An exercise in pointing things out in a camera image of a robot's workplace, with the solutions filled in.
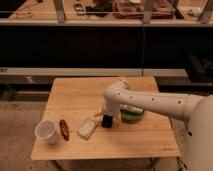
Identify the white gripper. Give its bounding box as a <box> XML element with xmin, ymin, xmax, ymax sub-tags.
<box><xmin>94</xmin><ymin>101</ymin><xmax>120</xmax><ymax>117</ymax></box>

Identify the black eraser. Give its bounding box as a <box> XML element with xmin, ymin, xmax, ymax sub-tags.
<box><xmin>102</xmin><ymin>115</ymin><xmax>113</xmax><ymax>128</ymax></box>

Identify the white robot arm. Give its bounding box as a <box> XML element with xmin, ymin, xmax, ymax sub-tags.
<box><xmin>102</xmin><ymin>78</ymin><xmax>213</xmax><ymax>171</ymax></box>

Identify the white sponge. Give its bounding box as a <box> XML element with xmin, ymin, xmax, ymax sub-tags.
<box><xmin>78</xmin><ymin>118</ymin><xmax>97</xmax><ymax>140</ymax></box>

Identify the white bottle on plate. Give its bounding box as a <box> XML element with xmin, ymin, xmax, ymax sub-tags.
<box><xmin>120</xmin><ymin>105</ymin><xmax>144</xmax><ymax>115</ymax></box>

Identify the green plate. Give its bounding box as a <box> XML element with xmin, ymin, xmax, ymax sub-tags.
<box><xmin>120</xmin><ymin>110</ymin><xmax>144</xmax><ymax>121</ymax></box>

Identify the wooden table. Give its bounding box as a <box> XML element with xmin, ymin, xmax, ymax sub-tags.
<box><xmin>31</xmin><ymin>77</ymin><xmax>180</xmax><ymax>161</ymax></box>

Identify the red brown sausage toy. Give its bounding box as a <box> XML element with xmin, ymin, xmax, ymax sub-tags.
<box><xmin>59</xmin><ymin>119</ymin><xmax>69</xmax><ymax>141</ymax></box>

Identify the white paper cup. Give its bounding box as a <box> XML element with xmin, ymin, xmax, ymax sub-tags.
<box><xmin>35</xmin><ymin>120</ymin><xmax>58</xmax><ymax>144</ymax></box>

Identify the background workbench shelf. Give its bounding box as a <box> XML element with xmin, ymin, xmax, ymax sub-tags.
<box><xmin>0</xmin><ymin>0</ymin><xmax>213</xmax><ymax>27</ymax></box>

